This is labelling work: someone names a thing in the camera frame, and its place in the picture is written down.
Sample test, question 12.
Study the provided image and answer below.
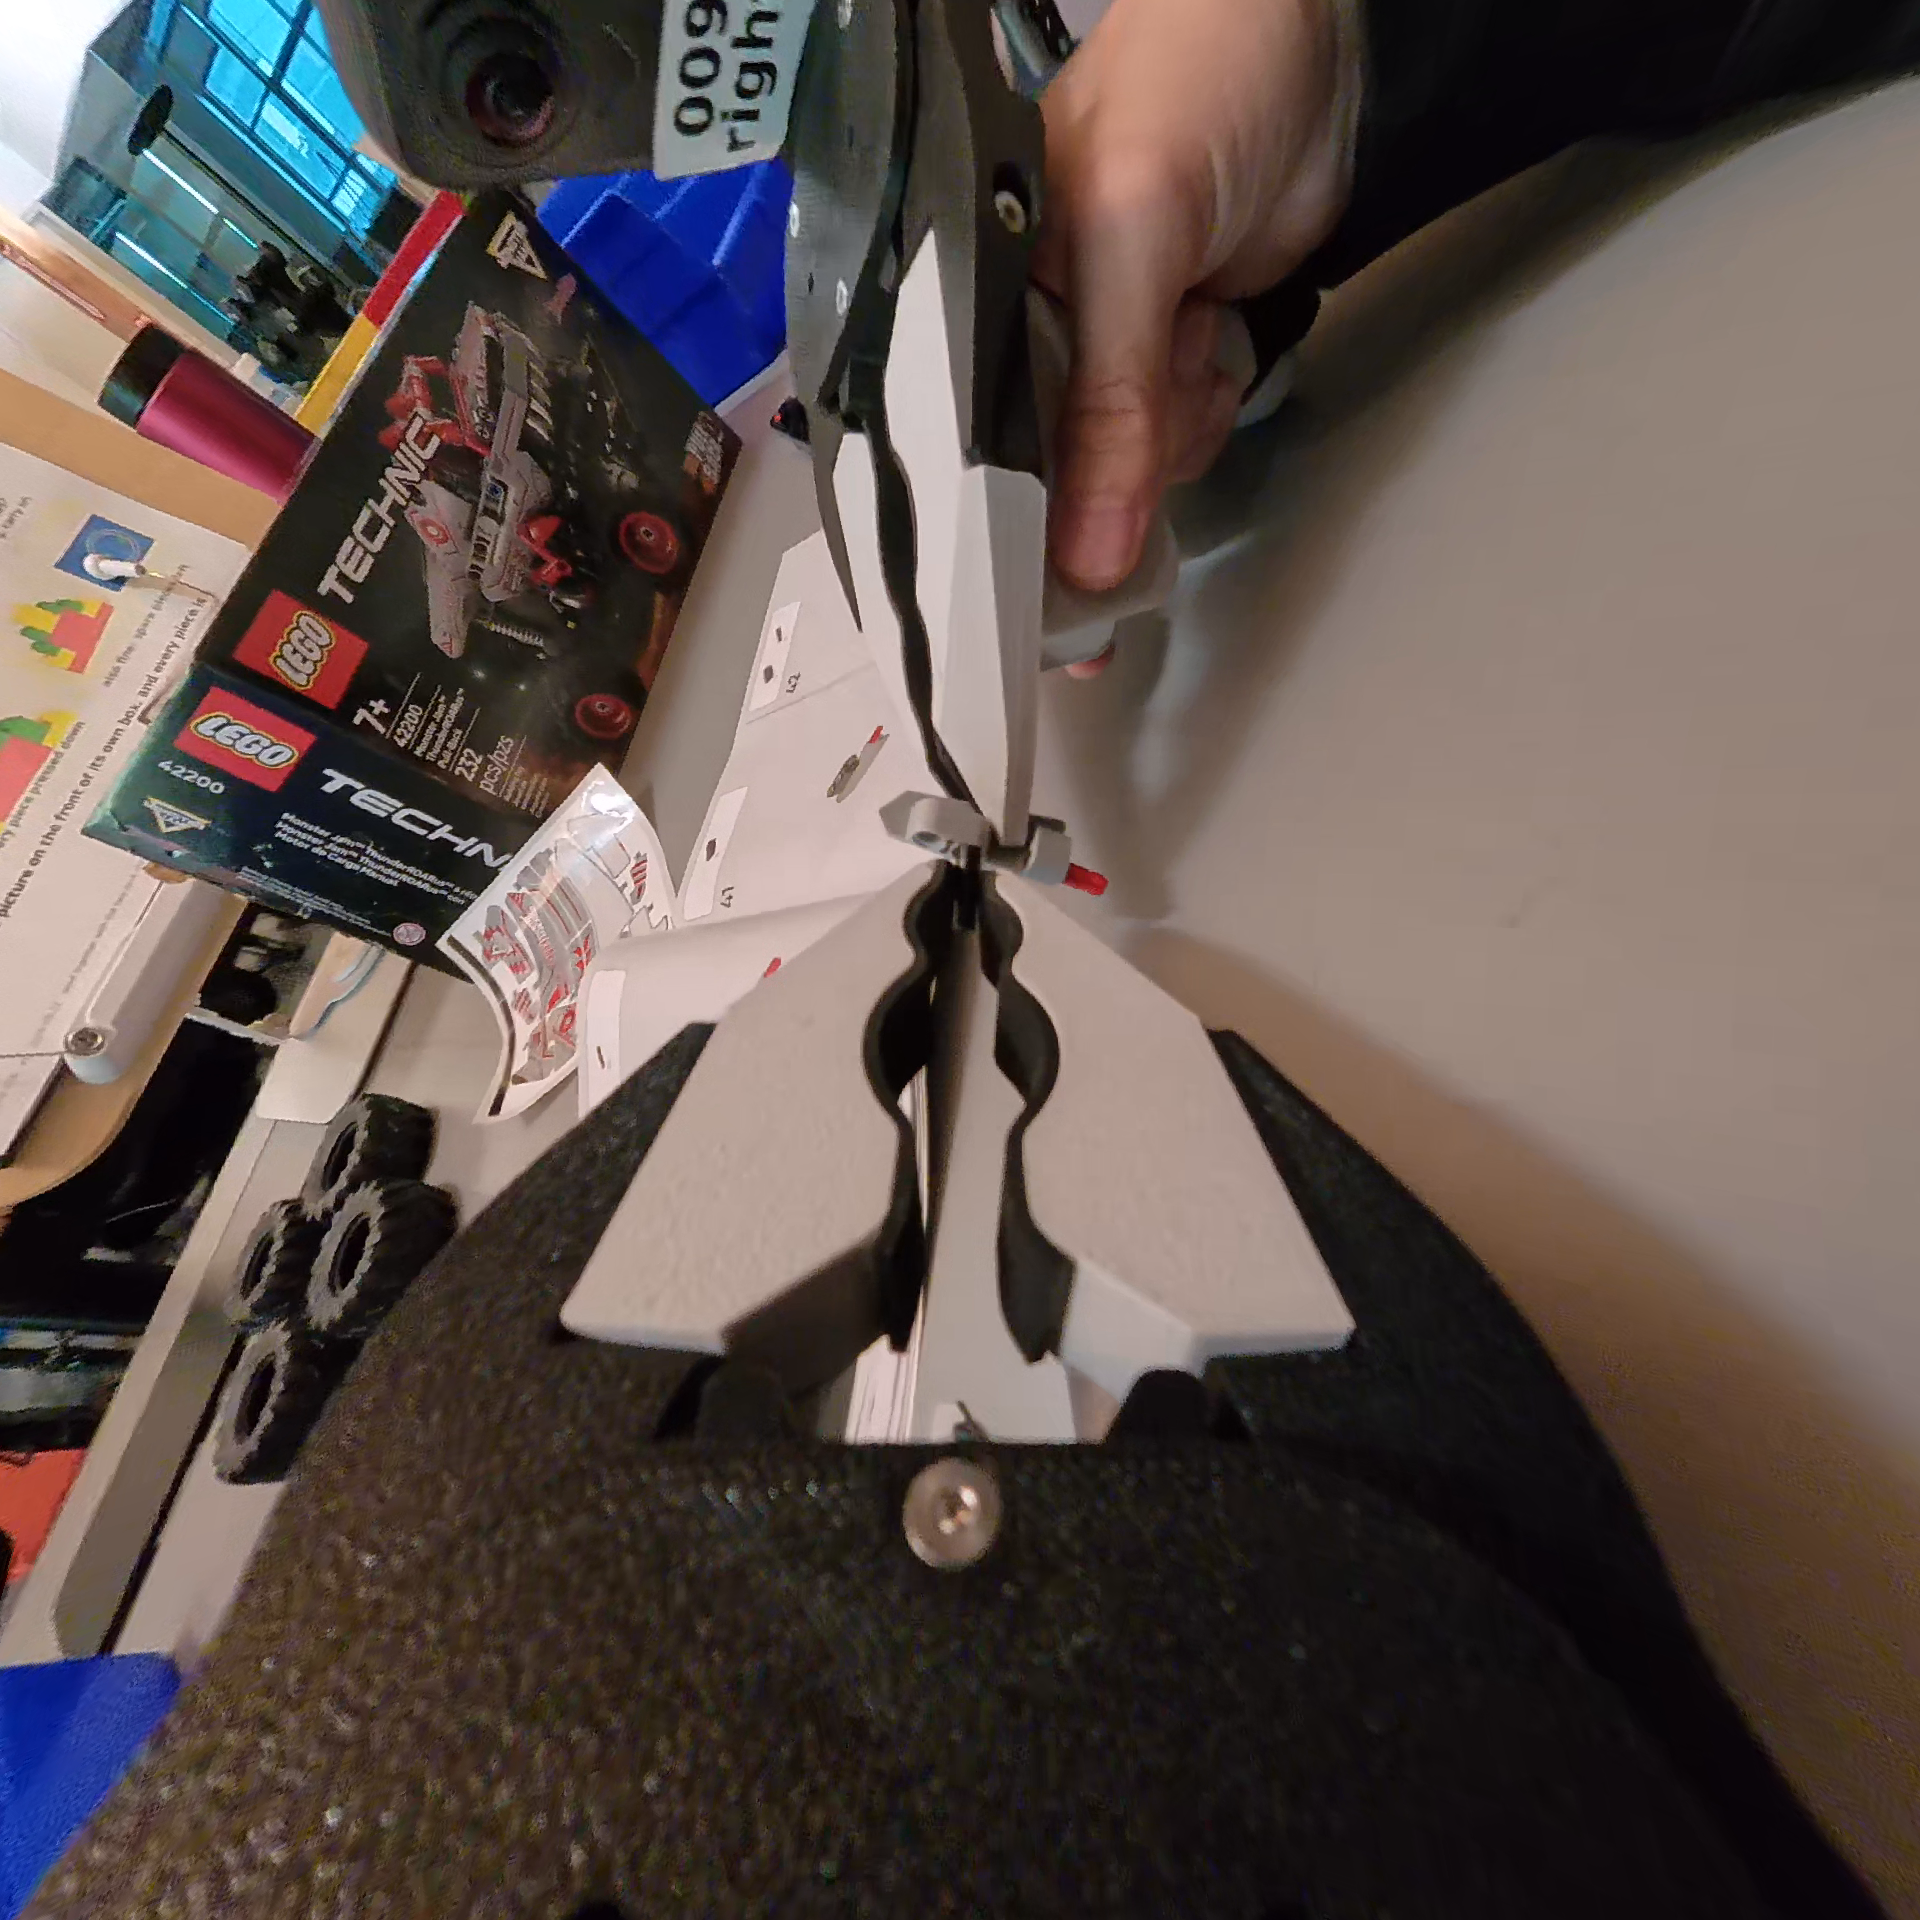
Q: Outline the dark toy model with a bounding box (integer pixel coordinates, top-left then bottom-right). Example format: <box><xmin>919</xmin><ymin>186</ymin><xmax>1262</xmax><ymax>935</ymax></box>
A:
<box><xmin>224</xmin><ymin>239</ymin><xmax>366</xmax><ymax>385</ymax></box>

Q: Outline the person's right forearm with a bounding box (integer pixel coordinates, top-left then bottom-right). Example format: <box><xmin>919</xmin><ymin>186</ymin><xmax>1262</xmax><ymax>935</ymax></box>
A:
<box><xmin>1319</xmin><ymin>0</ymin><xmax>1920</xmax><ymax>294</ymax></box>

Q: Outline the white instruction booklet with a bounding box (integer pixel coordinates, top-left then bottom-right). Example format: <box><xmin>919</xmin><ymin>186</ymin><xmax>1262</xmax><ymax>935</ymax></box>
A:
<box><xmin>575</xmin><ymin>533</ymin><xmax>961</xmax><ymax>1119</ymax></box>

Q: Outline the person's right hand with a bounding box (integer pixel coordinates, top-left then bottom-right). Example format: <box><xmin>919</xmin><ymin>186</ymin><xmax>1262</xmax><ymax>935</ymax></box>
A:
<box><xmin>1031</xmin><ymin>0</ymin><xmax>1366</xmax><ymax>597</ymax></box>

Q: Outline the small grey toy brick piece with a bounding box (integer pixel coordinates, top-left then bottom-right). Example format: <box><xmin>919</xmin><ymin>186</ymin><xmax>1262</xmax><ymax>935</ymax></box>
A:
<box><xmin>878</xmin><ymin>791</ymin><xmax>1112</xmax><ymax>898</ymax></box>

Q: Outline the blue plastic bin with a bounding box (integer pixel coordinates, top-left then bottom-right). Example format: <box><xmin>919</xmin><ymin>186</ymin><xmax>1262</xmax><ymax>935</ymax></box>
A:
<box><xmin>0</xmin><ymin>1650</ymin><xmax>185</xmax><ymax>1883</ymax></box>
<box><xmin>536</xmin><ymin>158</ymin><xmax>797</xmax><ymax>413</ymax></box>

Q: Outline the black toy truck box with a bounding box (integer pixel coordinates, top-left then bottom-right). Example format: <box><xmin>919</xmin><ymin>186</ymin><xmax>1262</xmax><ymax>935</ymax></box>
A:
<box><xmin>83</xmin><ymin>188</ymin><xmax>745</xmax><ymax>977</ymax></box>

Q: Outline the curled sticker sheet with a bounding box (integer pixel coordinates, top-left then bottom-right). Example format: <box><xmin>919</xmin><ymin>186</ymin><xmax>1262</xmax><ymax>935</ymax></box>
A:
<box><xmin>435</xmin><ymin>766</ymin><xmax>683</xmax><ymax>1126</ymax></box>

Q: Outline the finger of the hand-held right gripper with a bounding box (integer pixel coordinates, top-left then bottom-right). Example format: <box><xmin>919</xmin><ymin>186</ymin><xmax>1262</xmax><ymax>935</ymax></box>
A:
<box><xmin>823</xmin><ymin>427</ymin><xmax>969</xmax><ymax>812</ymax></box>
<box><xmin>881</xmin><ymin>228</ymin><xmax>1049</xmax><ymax>826</ymax></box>

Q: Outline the glass window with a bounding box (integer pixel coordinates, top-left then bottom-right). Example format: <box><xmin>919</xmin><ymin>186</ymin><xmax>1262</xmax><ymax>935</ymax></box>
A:
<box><xmin>41</xmin><ymin>0</ymin><xmax>409</xmax><ymax>308</ymax></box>

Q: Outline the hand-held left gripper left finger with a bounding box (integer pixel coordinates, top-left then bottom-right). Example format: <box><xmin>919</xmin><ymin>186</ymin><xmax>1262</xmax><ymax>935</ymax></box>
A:
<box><xmin>557</xmin><ymin>867</ymin><xmax>973</xmax><ymax>1404</ymax></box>

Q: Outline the maroon bottle with black cap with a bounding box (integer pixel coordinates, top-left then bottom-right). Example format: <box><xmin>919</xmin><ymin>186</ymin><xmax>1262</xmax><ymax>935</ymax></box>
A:
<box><xmin>96</xmin><ymin>327</ymin><xmax>319</xmax><ymax>501</ymax></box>

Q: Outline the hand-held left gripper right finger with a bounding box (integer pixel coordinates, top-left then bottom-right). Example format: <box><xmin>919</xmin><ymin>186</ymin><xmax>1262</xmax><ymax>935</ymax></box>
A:
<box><xmin>971</xmin><ymin>871</ymin><xmax>1356</xmax><ymax>1413</ymax></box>

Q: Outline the printed instruction sheet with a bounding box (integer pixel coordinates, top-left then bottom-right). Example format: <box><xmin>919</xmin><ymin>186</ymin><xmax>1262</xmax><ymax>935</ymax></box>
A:
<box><xmin>0</xmin><ymin>439</ymin><xmax>252</xmax><ymax>1157</ymax></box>

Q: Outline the black toy tire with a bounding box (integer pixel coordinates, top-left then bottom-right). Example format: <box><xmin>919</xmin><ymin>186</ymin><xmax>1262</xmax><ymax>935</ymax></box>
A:
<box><xmin>209</xmin><ymin>1319</ymin><xmax>353</xmax><ymax>1489</ymax></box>
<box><xmin>224</xmin><ymin>1201</ymin><xmax>325</xmax><ymax>1329</ymax></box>
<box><xmin>305</xmin><ymin>1185</ymin><xmax>459</xmax><ymax>1340</ymax></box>
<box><xmin>305</xmin><ymin>1092</ymin><xmax>440</xmax><ymax>1209</ymax></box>

